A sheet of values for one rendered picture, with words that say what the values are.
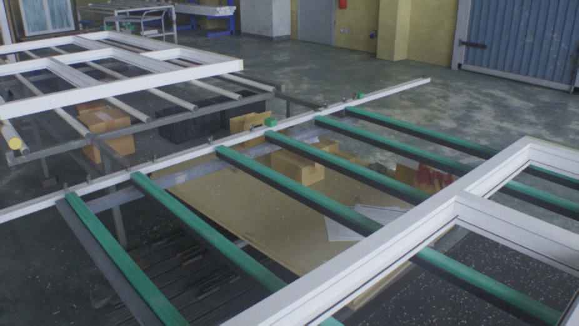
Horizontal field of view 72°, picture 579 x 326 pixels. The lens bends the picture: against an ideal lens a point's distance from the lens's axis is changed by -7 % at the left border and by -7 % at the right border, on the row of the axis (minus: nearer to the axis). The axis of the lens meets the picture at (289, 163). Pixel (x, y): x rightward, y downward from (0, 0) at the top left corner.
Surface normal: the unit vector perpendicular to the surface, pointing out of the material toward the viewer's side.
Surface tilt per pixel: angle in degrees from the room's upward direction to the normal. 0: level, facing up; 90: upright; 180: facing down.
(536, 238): 90
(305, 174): 90
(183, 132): 92
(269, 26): 90
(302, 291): 0
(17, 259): 0
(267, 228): 0
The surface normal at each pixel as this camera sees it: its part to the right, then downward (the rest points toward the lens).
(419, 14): -0.74, 0.28
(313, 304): 0.67, 0.31
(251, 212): 0.00, -0.91
